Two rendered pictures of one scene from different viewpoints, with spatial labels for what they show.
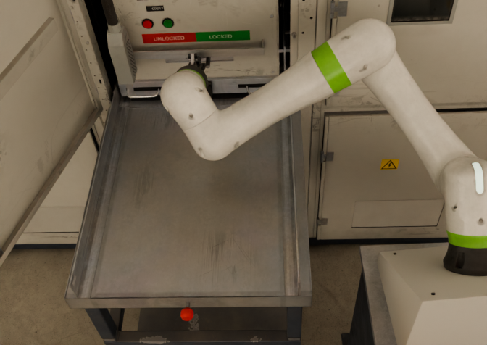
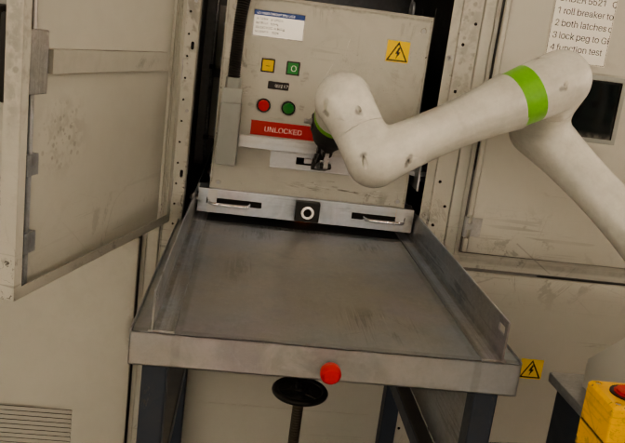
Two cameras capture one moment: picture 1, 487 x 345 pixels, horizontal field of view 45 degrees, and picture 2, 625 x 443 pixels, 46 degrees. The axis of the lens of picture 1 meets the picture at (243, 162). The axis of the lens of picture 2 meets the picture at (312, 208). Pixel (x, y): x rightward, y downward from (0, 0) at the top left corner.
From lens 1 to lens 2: 1.01 m
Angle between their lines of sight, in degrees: 38
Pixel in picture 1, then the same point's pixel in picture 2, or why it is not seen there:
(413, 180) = not seen: hidden behind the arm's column
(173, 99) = (339, 87)
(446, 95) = (605, 253)
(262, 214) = (417, 302)
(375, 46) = (576, 63)
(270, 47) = not seen: hidden behind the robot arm
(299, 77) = (490, 87)
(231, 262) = (388, 328)
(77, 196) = (70, 385)
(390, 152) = (534, 346)
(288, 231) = (459, 315)
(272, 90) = (457, 101)
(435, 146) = not seen: outside the picture
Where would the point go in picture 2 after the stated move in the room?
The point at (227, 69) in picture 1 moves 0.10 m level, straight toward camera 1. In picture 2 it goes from (343, 189) to (352, 198)
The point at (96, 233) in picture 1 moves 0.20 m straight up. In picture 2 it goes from (176, 288) to (186, 178)
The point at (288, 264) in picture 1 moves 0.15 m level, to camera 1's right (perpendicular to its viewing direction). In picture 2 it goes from (473, 337) to (554, 342)
